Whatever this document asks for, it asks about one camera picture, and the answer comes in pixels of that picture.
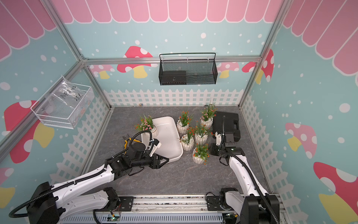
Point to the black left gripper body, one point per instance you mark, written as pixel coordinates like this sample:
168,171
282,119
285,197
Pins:
152,161

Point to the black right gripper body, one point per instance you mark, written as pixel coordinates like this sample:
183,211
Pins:
217,150

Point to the red flower pot front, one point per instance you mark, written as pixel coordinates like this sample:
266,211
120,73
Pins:
200,154

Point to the red flower pot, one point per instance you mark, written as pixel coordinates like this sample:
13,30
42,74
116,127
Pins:
187,140
184,122
200,154

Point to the green plant pot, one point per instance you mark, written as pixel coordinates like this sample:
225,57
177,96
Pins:
201,134

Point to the pink flower white pot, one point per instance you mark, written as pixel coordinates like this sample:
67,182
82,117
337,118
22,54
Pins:
146,124

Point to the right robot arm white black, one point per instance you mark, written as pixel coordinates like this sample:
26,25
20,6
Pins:
254,205

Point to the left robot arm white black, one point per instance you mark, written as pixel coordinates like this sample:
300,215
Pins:
50,204

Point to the white plastic storage box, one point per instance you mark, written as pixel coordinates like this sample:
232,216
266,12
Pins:
166,133

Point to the black box in basket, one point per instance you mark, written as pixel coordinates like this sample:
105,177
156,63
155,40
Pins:
173,78

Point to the black plastic tool case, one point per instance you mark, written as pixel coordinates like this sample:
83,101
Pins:
231,125

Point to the pink flower pot back right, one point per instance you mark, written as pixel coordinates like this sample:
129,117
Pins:
208,115

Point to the green circuit board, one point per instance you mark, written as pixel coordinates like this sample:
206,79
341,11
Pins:
113,218

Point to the plastic bag with writing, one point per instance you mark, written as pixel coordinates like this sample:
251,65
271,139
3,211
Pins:
63,100

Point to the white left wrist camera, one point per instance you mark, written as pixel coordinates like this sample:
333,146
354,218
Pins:
154,145

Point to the yellow handled pliers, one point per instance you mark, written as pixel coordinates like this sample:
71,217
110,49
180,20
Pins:
127,140

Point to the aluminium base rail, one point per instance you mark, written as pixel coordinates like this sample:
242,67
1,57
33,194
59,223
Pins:
163,209

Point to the black wire mesh basket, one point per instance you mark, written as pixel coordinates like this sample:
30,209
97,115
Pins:
200,67

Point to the clear acrylic wall bin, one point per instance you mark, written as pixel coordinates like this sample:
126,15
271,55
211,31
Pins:
38,108

